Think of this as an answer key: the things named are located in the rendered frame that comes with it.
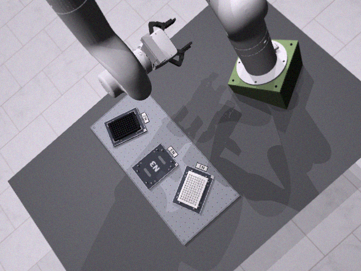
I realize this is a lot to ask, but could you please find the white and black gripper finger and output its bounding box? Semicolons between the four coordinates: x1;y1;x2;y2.
148;18;176;35
169;42;192;67

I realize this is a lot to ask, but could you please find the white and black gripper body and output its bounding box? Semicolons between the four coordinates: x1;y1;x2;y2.
150;29;178;70

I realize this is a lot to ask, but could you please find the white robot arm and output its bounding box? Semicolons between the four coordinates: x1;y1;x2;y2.
46;0;287;101

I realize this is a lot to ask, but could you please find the white label sign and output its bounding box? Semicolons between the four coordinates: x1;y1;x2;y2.
196;163;208;172
141;112;150;124
167;146;178;158

